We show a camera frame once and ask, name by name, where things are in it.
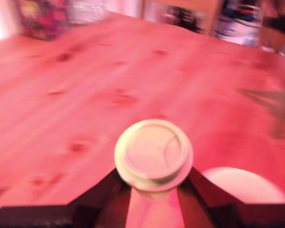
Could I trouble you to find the white illustrated ceramic mug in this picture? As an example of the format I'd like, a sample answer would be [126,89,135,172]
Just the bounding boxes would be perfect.
[201,167,285,204]

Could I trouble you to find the wooden chair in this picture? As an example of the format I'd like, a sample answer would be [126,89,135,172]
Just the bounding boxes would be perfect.
[142,0,223,37]

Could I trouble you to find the floral tissue box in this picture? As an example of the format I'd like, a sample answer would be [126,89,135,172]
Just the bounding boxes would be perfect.
[18,0,71,40]

